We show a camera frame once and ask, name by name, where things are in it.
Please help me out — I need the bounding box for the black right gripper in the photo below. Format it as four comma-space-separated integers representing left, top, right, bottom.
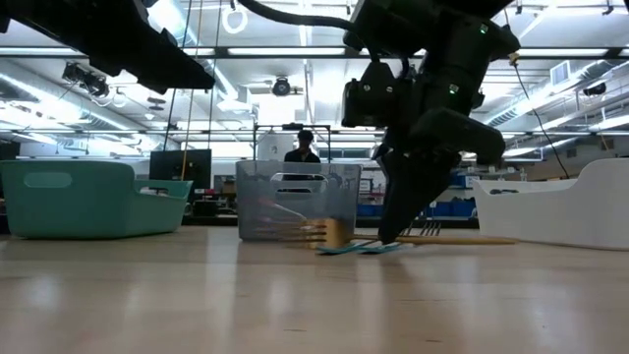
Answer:
375, 48, 507, 245

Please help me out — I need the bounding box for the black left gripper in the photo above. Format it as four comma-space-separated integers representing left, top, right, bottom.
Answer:
58, 0, 216, 94

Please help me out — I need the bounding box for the blue-handled dark fork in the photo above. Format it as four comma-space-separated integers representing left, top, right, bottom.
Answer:
357, 221, 442, 255
316, 240, 368, 256

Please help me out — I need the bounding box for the grey translucent plastic bin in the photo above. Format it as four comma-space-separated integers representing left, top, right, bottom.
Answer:
235, 159, 364, 243

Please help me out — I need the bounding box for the orange-handled silver fork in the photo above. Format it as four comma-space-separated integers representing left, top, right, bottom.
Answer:
257, 196, 309, 221

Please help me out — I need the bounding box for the white plastic bin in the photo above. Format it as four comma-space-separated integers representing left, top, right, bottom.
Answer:
474, 156, 629, 252

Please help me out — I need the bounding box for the teal plastic bin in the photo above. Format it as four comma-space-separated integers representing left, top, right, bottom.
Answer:
0, 159, 194, 241

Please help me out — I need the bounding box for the black monitor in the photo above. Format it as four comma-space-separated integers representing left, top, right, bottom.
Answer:
148, 148, 213, 191

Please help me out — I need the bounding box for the person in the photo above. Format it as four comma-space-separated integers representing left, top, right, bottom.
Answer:
283, 129, 322, 164

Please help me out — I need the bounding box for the white ceiling vent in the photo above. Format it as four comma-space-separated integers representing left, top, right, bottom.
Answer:
549, 60, 572, 88

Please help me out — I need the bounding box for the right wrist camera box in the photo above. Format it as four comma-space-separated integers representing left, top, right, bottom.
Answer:
341, 61, 410, 130

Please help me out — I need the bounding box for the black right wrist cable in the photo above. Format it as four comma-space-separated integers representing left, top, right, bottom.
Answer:
237, 0, 409, 65

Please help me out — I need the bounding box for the thin black hanging cable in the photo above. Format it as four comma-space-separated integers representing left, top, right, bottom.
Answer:
513, 63, 571, 181

